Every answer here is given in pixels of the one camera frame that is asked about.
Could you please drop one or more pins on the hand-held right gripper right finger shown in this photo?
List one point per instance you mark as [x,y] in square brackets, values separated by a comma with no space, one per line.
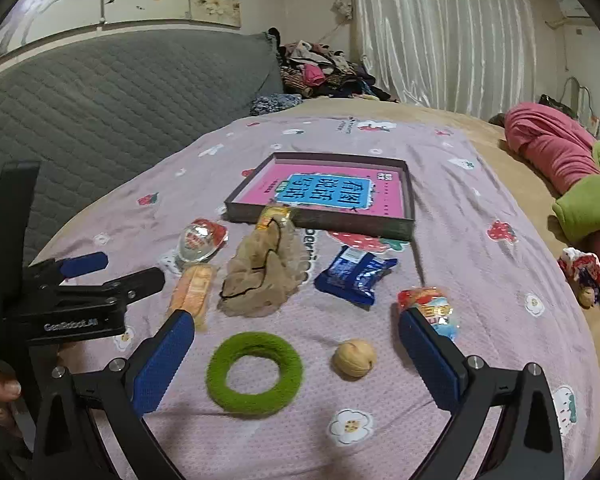
[430,355]

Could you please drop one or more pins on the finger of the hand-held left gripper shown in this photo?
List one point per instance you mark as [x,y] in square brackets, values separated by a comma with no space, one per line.
[140,282]
[85,264]

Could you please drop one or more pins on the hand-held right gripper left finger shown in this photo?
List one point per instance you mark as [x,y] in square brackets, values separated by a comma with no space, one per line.
[162,360]

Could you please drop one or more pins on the red and blue egg capsule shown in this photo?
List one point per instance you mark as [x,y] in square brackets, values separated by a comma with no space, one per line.
[432,305]

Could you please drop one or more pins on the orange wafer packet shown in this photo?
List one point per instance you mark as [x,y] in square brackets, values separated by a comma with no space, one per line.
[195,287]

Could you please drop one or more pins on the red and white egg capsule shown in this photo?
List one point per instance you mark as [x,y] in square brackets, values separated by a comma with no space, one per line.
[200,240]

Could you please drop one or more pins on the blue snack packet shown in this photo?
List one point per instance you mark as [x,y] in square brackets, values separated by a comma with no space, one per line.
[352,275]

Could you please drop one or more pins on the beige mesh scrunchie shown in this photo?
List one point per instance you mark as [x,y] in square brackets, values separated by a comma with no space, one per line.
[260,280]

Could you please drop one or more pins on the yellow cake packet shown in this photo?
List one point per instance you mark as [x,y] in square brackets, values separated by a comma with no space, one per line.
[272,217]

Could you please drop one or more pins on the shallow box with pink print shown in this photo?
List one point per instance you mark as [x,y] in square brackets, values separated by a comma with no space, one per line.
[330,195]

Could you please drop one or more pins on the person's left hand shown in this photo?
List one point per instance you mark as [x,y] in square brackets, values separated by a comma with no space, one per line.
[2,395]

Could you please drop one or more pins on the walnut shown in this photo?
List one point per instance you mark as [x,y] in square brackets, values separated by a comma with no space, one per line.
[354,358]

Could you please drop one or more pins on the purple strawberry print blanket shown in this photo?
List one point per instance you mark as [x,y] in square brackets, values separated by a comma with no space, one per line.
[480,260]

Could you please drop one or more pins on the grey quilted headboard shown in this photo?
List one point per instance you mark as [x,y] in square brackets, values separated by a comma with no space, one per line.
[105,110]

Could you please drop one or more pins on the small plush doll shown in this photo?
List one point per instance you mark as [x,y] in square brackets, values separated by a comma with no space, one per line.
[580,272]

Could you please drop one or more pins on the green cloth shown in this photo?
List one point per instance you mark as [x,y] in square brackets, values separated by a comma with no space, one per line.
[580,210]

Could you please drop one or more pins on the blue floral cloth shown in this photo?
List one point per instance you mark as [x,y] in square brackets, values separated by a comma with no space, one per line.
[275,102]

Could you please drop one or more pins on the pink blanket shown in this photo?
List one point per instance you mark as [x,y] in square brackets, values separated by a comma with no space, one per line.
[540,140]

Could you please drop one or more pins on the brown cloth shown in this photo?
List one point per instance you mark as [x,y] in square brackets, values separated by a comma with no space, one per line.
[496,120]

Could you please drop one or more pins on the black bag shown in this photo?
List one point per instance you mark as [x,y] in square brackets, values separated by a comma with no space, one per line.
[555,106]

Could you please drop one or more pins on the pile of clothes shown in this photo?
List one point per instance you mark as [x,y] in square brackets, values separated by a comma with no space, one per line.
[320,67]

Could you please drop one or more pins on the white curtain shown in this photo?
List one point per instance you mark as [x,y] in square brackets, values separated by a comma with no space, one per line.
[430,35]

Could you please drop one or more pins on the white air conditioner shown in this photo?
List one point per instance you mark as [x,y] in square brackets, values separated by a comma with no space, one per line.
[572,7]

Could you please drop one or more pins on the white metal frame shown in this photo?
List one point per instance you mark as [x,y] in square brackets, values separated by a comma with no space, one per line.
[587,97]

